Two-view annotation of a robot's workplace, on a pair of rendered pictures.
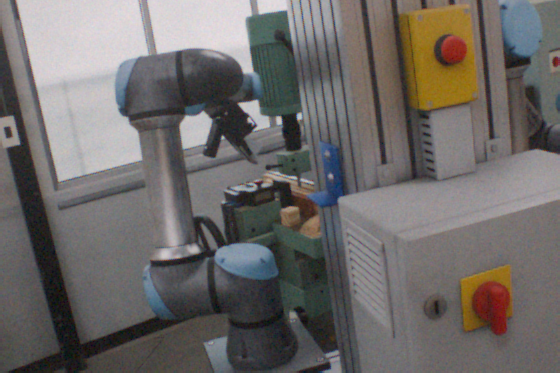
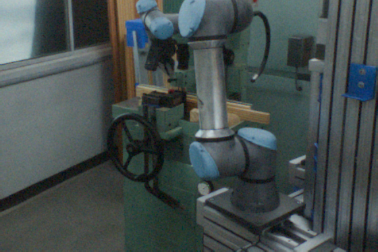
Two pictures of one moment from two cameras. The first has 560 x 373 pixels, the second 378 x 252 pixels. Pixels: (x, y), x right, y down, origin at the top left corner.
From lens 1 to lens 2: 1.03 m
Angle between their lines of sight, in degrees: 27
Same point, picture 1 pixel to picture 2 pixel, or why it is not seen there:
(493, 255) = not seen: outside the picture
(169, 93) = (227, 24)
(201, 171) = (21, 83)
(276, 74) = not seen: hidden behind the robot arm
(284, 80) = not seen: hidden behind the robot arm
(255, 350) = (266, 198)
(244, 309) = (262, 169)
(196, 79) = (245, 17)
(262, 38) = not seen: outside the picture
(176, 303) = (224, 167)
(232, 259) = (259, 136)
